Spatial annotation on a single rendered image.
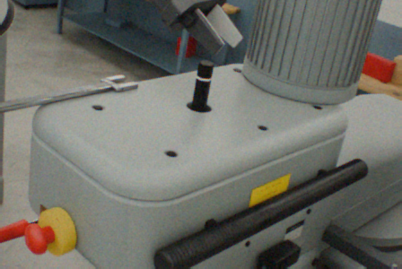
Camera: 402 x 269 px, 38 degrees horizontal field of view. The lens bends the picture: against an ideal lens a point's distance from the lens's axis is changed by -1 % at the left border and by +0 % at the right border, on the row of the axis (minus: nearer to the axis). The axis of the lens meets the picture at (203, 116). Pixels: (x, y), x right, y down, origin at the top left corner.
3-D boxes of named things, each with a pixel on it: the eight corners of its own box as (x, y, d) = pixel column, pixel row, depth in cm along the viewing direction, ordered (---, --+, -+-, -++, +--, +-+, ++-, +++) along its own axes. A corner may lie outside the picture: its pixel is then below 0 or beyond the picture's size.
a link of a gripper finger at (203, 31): (214, 57, 79) (184, 24, 80) (228, 41, 77) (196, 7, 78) (207, 59, 78) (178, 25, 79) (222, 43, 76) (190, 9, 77)
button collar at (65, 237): (62, 265, 73) (65, 226, 71) (36, 241, 77) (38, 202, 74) (75, 260, 75) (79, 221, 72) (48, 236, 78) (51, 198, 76)
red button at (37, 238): (37, 264, 71) (39, 237, 70) (19, 247, 74) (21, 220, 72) (60, 254, 74) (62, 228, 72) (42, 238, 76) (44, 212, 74)
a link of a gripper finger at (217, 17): (244, 35, 82) (215, 3, 83) (231, 50, 83) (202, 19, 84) (249, 33, 83) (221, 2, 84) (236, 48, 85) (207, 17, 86)
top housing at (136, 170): (126, 306, 69) (143, 189, 62) (10, 200, 84) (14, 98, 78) (337, 195, 102) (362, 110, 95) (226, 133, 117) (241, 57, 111)
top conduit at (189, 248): (170, 285, 67) (174, 260, 65) (146, 265, 69) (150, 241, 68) (365, 181, 99) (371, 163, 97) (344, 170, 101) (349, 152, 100)
